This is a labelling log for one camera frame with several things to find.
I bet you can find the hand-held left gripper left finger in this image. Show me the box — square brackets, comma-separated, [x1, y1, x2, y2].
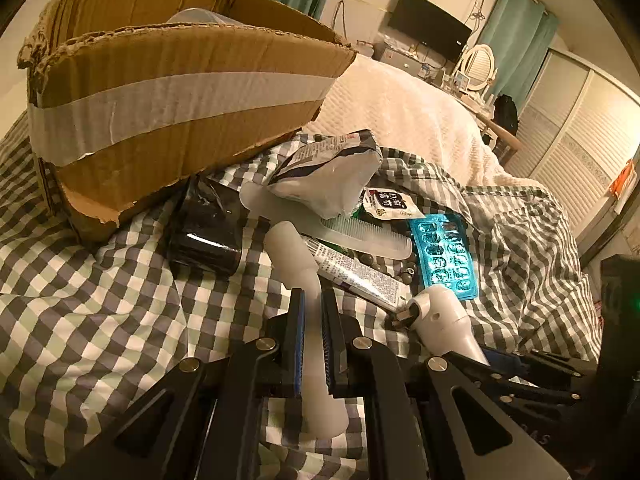
[50, 287, 307, 480]

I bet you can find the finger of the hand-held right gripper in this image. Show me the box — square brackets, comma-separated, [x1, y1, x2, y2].
[479, 370, 588, 412]
[486, 350, 598, 387]

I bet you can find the black television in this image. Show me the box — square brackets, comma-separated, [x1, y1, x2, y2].
[387, 0, 473, 63]

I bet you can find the teal blister pack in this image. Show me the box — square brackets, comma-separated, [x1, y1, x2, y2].
[407, 212, 480, 302]

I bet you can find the white oval mirror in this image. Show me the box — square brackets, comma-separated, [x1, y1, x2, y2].
[452, 44, 499, 94]

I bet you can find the dark bead bracelet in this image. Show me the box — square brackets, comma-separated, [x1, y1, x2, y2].
[345, 247, 427, 287]

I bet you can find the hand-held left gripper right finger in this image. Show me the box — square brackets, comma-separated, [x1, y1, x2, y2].
[321, 291, 572, 480]

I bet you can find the white electric handheld device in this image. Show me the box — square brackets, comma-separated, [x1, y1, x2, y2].
[397, 285, 489, 367]

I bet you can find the white louvred wardrobe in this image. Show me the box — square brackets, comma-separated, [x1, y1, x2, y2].
[505, 47, 640, 247]

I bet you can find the black and white sachet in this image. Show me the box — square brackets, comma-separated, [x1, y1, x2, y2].
[361, 187, 412, 221]

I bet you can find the white dressing table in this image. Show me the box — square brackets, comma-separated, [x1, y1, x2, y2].
[440, 80, 497, 112]

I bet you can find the white quilted bedspread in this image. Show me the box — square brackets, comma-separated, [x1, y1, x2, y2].
[312, 52, 558, 196]

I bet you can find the orange hanging tag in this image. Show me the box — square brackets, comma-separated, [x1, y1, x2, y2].
[610, 160, 639, 202]

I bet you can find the checked blanket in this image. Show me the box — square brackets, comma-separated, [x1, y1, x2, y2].
[0, 110, 603, 480]

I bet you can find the wooden chair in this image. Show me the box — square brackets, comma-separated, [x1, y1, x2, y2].
[475, 110, 522, 162]

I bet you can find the grey cabinet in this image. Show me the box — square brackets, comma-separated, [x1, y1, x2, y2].
[372, 42, 451, 79]

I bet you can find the taped cardboard box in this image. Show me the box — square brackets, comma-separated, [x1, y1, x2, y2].
[17, 0, 357, 244]

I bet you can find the white toothpaste tube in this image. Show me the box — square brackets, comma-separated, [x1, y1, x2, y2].
[302, 237, 414, 314]

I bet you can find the translucent white comb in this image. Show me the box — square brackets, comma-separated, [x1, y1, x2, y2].
[240, 182, 415, 260]

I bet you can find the white printed plastic package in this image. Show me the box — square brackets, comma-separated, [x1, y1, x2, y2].
[270, 130, 384, 219]

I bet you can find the black plastic bag roll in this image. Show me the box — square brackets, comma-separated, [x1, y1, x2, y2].
[167, 177, 252, 277]

